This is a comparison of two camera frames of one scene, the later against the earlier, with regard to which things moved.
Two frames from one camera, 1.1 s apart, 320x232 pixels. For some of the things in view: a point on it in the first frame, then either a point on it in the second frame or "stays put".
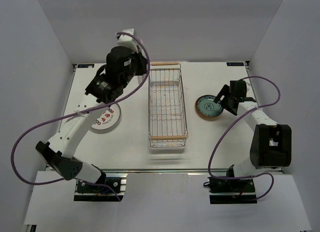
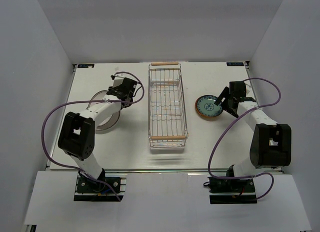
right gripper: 224,91 stays put
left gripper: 142,62 → 115,89
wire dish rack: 167,123 stays put
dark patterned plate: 206,107 stays put
